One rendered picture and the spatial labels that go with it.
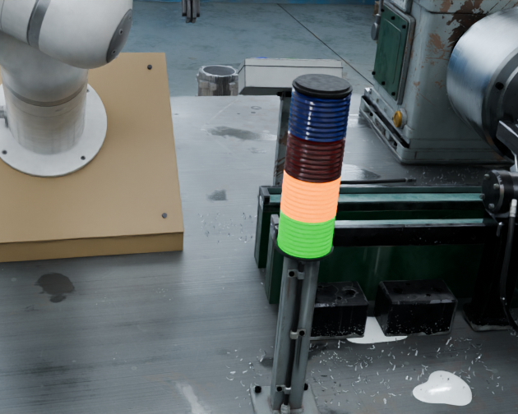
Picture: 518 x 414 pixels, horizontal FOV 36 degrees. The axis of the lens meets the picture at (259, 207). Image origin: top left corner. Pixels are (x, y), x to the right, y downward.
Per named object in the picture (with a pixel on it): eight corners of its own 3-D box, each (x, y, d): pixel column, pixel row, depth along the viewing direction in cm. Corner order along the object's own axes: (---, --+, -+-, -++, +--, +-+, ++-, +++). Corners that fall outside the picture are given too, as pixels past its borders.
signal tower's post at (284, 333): (310, 386, 101) (350, 71, 83) (325, 430, 94) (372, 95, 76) (248, 389, 100) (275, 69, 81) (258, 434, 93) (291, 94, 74)
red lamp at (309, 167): (333, 160, 86) (338, 121, 84) (347, 184, 81) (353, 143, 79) (279, 160, 85) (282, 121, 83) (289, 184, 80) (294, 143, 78)
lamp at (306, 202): (328, 197, 88) (333, 160, 86) (342, 223, 83) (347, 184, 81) (275, 198, 87) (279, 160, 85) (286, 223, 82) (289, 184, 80)
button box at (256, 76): (332, 96, 142) (331, 66, 142) (343, 89, 135) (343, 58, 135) (238, 94, 139) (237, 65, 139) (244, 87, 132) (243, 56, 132)
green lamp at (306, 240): (324, 232, 90) (328, 197, 88) (337, 259, 85) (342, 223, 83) (272, 233, 89) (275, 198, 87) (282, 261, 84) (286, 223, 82)
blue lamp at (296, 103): (338, 121, 84) (343, 80, 82) (353, 143, 79) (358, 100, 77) (282, 121, 83) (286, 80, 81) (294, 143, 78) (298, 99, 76)
